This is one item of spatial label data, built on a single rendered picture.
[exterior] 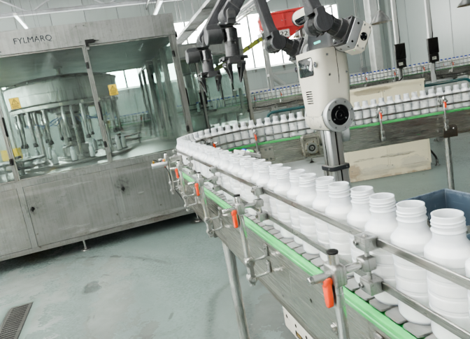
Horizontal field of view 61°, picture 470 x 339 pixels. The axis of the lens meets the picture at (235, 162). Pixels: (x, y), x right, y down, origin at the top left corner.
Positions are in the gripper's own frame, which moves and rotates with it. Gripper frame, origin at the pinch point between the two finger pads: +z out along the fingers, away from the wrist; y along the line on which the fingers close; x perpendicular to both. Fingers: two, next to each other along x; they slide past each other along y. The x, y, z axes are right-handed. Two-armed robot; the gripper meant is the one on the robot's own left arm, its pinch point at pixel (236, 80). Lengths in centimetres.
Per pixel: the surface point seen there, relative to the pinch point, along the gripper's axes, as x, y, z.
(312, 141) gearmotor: 98, 81, 43
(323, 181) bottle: -85, -13, 25
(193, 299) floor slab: 117, -15, 142
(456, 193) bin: -56, 48, 45
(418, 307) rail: -111, -16, 37
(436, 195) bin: -51, 44, 45
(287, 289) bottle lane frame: -69, -17, 52
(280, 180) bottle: -67, -14, 27
